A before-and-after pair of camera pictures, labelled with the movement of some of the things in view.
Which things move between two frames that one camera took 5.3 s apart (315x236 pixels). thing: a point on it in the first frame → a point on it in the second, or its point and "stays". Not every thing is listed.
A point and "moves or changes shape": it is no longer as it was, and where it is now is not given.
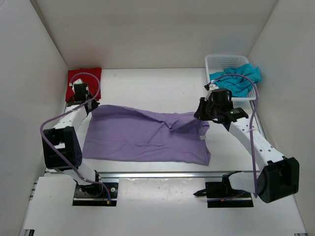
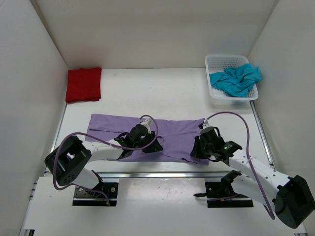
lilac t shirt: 122,132 moves or changes shape
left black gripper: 94,104 → 156,147
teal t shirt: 239,80 stays
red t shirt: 91,76 stays
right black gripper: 200,114 → 196,152
